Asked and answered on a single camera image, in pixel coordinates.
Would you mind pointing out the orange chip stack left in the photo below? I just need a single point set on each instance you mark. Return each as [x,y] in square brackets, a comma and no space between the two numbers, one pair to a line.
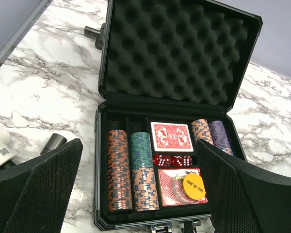
[118,172]

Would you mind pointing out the red dice in case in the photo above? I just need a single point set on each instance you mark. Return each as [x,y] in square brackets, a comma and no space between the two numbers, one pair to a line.
[177,161]

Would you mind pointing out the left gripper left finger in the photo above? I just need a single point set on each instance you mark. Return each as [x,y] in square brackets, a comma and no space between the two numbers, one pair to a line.
[34,195]

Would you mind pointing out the red playing card deck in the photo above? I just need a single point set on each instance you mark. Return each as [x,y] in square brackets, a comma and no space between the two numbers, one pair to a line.
[171,137]

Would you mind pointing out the black poker set case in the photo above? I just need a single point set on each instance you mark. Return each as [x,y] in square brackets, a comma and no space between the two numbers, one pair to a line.
[171,61]

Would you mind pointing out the orange chip stack upper right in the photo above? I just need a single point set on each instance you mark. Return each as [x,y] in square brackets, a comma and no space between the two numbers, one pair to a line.
[201,130]

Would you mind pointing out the black white tool on table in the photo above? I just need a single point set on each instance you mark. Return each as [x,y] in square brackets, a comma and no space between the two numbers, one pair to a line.
[7,155]

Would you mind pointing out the green chip stack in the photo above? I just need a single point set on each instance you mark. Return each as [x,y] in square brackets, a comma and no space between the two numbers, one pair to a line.
[140,150]

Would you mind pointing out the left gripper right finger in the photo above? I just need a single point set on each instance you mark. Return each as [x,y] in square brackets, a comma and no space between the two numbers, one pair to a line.
[243,198]

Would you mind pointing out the red card deck in case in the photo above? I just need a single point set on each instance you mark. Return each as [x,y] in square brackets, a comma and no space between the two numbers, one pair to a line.
[171,186]

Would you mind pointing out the orange chip stack lower middle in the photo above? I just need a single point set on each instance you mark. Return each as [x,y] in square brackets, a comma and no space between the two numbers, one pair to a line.
[145,193]

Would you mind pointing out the yellow big blind button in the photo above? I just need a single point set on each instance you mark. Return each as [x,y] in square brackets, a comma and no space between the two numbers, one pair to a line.
[193,186]

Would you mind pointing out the purple grey chip stack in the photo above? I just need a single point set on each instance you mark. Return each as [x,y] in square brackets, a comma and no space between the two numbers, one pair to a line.
[219,135]

